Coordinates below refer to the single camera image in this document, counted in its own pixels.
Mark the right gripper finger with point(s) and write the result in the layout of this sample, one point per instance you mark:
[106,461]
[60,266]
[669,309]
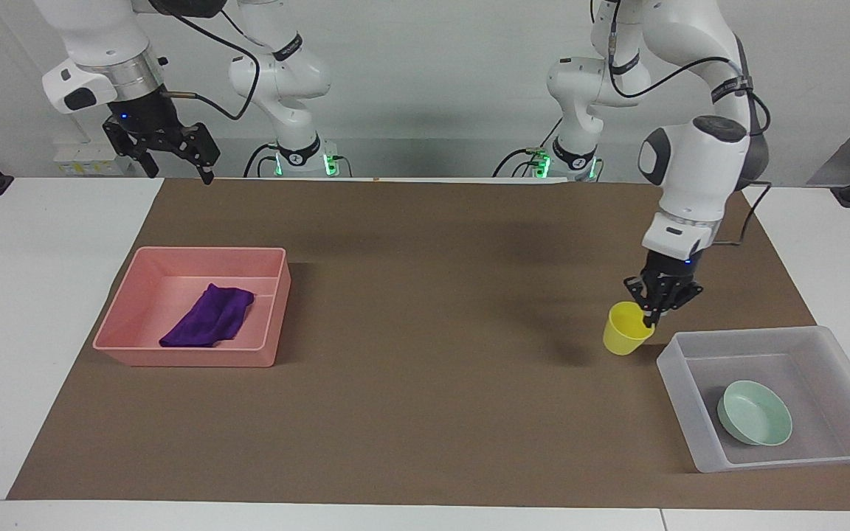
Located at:
[202,147]
[133,147]

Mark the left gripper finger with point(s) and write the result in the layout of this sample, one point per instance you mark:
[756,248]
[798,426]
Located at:
[679,293]
[639,291]

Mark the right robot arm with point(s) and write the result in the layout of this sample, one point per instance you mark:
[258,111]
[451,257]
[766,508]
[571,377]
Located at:
[288,74]

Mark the yellow plastic cup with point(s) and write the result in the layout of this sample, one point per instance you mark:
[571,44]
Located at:
[626,333]

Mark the pink plastic bin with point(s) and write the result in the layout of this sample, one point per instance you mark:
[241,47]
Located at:
[263,324]

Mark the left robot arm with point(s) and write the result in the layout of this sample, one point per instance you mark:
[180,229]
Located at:
[698,162]

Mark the purple cloth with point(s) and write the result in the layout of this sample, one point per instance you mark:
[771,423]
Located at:
[207,318]

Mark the light green bowl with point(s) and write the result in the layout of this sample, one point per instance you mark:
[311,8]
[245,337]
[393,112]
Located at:
[753,417]

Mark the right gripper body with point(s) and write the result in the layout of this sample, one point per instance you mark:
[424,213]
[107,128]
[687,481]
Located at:
[146,118]

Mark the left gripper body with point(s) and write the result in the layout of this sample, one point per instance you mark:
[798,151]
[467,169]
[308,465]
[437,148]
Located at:
[672,265]

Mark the translucent white plastic bin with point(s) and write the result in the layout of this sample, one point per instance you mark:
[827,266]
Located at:
[690,391]

